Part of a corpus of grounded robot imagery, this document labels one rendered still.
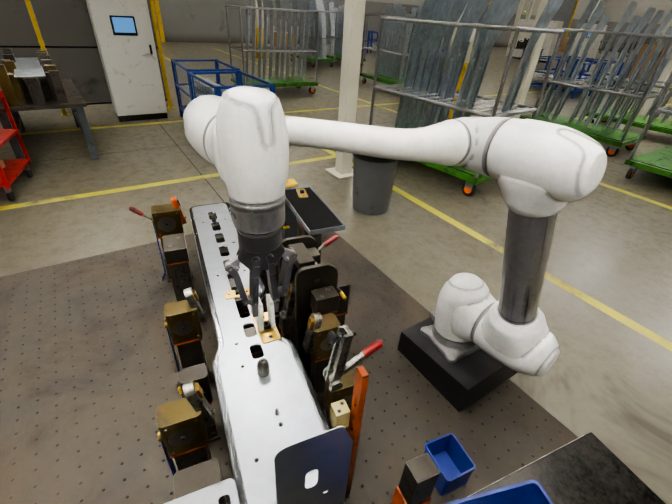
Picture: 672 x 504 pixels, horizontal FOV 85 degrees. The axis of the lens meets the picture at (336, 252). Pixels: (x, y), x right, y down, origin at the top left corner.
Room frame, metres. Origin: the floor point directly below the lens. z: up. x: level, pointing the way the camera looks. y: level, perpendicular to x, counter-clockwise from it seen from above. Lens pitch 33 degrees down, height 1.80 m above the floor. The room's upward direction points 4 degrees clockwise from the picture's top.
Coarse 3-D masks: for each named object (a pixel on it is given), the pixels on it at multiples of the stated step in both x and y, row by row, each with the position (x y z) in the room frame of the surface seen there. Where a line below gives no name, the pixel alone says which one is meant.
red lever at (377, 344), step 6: (372, 342) 0.63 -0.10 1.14; (378, 342) 0.62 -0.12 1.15; (366, 348) 0.62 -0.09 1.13; (372, 348) 0.61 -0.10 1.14; (378, 348) 0.61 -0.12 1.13; (360, 354) 0.61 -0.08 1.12; (366, 354) 0.60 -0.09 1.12; (354, 360) 0.60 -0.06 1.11; (360, 360) 0.60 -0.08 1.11; (348, 366) 0.59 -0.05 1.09; (354, 366) 0.59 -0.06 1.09; (330, 378) 0.57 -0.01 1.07
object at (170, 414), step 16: (176, 400) 0.50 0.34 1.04; (160, 416) 0.46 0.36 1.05; (176, 416) 0.46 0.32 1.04; (192, 416) 0.47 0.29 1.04; (160, 432) 0.44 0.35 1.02; (176, 432) 0.45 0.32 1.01; (192, 432) 0.46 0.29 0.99; (176, 448) 0.44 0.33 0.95; (192, 448) 0.45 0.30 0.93; (208, 448) 0.51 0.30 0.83; (176, 464) 0.44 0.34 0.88; (192, 464) 0.46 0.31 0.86
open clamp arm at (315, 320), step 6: (318, 312) 0.76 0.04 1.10; (312, 318) 0.74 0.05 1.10; (318, 318) 0.73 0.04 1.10; (312, 324) 0.73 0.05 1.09; (318, 324) 0.73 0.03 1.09; (306, 330) 0.75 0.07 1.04; (312, 330) 0.72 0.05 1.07; (306, 336) 0.74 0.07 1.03; (312, 336) 0.72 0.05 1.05; (306, 342) 0.73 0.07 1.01; (312, 342) 0.72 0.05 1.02; (306, 348) 0.72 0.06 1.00; (312, 348) 0.72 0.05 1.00
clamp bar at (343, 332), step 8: (344, 328) 0.59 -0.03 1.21; (328, 336) 0.57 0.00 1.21; (336, 336) 0.57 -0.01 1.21; (344, 336) 0.57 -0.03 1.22; (352, 336) 0.57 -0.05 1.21; (336, 344) 0.59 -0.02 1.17; (344, 344) 0.57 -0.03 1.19; (336, 352) 0.59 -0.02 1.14; (344, 352) 0.57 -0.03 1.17; (336, 360) 0.58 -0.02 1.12; (344, 360) 0.57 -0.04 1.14; (328, 368) 0.58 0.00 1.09; (336, 368) 0.56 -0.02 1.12; (328, 376) 0.58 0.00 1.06; (336, 376) 0.56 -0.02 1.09
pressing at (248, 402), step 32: (192, 224) 1.37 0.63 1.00; (224, 224) 1.39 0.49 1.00; (224, 256) 1.14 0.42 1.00; (224, 288) 0.96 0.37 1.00; (224, 320) 0.81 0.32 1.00; (224, 352) 0.69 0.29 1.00; (288, 352) 0.70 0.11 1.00; (224, 384) 0.58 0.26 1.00; (256, 384) 0.59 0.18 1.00; (288, 384) 0.60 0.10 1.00; (224, 416) 0.50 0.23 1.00; (256, 416) 0.50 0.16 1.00; (288, 416) 0.51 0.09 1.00; (320, 416) 0.51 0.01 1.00; (256, 448) 0.43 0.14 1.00; (256, 480) 0.37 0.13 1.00
